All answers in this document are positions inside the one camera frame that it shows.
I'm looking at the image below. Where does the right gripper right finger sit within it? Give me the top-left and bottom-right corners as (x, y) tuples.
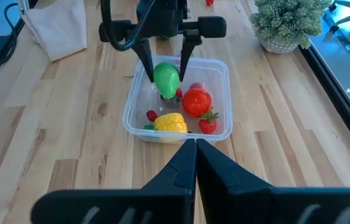
(196, 138), (350, 224)

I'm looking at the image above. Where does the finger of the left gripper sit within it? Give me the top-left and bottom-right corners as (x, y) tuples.
(132, 37), (156, 84)
(178, 34), (203, 83)

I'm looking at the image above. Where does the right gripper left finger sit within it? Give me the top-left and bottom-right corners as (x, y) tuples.
(30, 138), (197, 224)

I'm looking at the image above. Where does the bright green toy pepper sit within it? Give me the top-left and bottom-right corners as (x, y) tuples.
(152, 61), (182, 100)

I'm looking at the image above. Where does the clear plastic tupperware container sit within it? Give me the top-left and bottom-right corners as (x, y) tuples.
(121, 55), (234, 144)

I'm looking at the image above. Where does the small red toy berry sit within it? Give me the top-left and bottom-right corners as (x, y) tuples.
(145, 110), (159, 123)

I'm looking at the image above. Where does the yellow toy lemon with leaf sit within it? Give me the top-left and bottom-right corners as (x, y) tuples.
(143, 112), (189, 134)

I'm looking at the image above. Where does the beige folded cloth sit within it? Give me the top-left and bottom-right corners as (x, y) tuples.
(21, 0), (88, 62)

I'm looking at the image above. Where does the potted green succulent plant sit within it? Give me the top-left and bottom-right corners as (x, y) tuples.
(249, 0), (333, 55)

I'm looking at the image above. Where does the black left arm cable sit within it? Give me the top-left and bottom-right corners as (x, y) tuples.
(99, 0), (157, 52)

